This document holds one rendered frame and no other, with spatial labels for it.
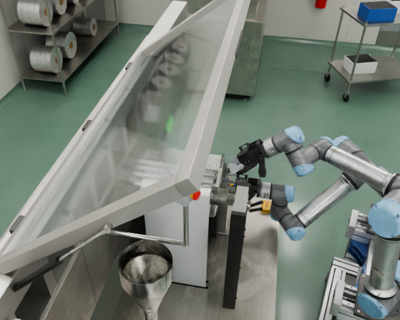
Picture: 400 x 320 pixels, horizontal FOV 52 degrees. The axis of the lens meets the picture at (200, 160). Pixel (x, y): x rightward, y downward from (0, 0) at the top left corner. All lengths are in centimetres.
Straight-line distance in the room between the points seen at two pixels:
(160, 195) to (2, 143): 380
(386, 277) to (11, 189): 300
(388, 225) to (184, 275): 81
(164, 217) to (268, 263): 60
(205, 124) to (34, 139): 368
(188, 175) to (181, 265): 112
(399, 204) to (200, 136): 93
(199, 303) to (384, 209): 80
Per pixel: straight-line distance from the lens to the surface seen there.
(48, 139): 428
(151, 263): 120
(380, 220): 149
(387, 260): 162
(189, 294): 178
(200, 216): 147
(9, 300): 99
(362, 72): 506
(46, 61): 490
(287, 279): 299
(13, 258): 92
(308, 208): 186
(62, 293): 122
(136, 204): 67
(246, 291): 180
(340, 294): 204
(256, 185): 189
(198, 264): 168
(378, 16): 470
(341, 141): 194
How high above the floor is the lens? 240
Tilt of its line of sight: 39 degrees down
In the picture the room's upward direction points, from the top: 1 degrees clockwise
